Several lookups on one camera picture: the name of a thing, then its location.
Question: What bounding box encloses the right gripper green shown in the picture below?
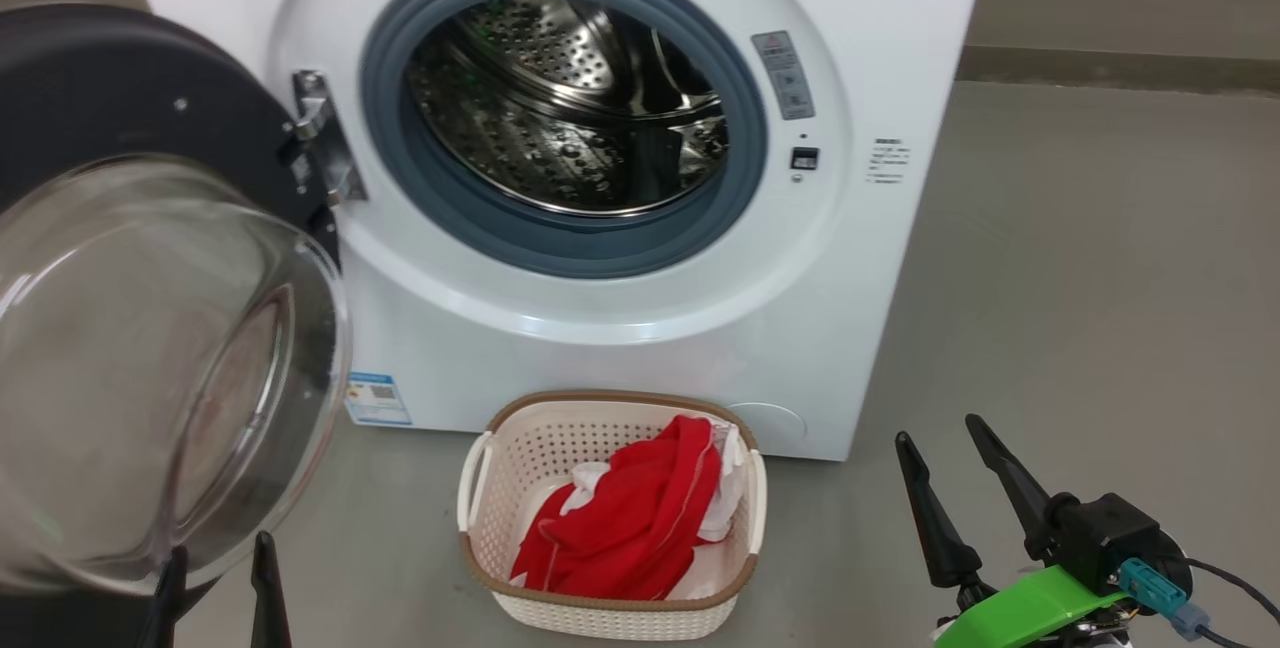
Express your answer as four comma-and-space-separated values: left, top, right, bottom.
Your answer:
895, 414, 1127, 648

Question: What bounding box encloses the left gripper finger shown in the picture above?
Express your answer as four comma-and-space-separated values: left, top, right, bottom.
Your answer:
135, 546, 189, 648
250, 531, 293, 648

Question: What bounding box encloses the washing machine glass door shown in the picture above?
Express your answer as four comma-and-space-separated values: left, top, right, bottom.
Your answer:
0, 3, 353, 648

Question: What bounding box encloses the red and white garment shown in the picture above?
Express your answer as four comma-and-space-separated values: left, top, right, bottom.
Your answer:
510, 415, 747, 602

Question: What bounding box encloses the cream perforated laundry basket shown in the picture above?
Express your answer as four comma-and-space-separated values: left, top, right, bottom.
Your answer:
457, 389, 768, 641

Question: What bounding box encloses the white front-load washing machine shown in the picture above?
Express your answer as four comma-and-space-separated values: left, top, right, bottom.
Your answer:
112, 0, 991, 462

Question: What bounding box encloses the metal door hinge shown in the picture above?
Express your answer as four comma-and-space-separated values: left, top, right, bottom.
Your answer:
290, 70, 369, 209

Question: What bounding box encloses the stainless steel washing machine drum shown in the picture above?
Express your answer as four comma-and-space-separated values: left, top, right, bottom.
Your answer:
405, 0, 731, 217

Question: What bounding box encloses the round drain filter cover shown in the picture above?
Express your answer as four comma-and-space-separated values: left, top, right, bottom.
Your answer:
728, 402, 807, 450

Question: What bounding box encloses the blue energy label sticker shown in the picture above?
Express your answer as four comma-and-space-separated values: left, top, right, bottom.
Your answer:
345, 371, 413, 427

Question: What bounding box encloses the grey warning sticker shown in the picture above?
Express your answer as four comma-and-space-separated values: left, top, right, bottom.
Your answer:
751, 30, 816, 121

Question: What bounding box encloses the teal plug black cable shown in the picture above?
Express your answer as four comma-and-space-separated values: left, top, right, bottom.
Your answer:
1118, 558, 1280, 648

